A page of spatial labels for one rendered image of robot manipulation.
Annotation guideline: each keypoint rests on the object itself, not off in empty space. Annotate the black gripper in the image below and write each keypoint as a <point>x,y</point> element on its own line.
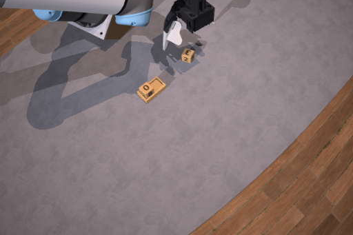
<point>200,11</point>

